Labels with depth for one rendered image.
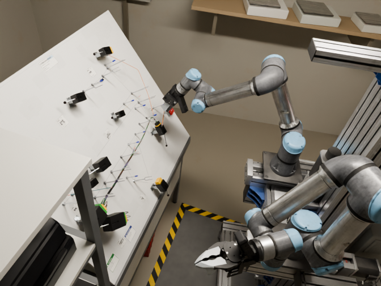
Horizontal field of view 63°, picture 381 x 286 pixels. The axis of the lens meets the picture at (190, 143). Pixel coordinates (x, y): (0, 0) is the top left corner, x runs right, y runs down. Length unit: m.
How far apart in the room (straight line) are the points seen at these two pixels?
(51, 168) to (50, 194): 0.08
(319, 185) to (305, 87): 2.73
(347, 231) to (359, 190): 0.19
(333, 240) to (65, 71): 1.41
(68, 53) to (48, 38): 2.33
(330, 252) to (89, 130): 1.22
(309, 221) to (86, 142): 1.11
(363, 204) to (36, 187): 0.92
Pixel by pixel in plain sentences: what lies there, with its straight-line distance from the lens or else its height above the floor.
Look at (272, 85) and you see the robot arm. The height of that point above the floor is 1.69.
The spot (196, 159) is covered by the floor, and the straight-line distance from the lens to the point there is 3.38.
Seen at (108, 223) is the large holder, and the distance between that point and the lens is 1.51.
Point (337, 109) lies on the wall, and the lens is 4.08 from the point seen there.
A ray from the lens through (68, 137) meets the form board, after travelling 1.59.
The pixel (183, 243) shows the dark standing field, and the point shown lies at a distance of 2.79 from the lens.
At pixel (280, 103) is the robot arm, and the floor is 1.53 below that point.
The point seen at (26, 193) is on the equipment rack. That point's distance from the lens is 0.82.
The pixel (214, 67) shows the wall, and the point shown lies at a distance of 3.61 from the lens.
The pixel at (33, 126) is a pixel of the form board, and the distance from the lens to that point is 1.51.
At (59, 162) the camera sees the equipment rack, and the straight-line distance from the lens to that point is 0.86.
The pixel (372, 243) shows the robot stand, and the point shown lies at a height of 1.18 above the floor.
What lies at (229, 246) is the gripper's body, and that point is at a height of 1.59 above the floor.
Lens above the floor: 2.47
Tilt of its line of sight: 44 degrees down
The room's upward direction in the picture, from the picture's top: 8 degrees clockwise
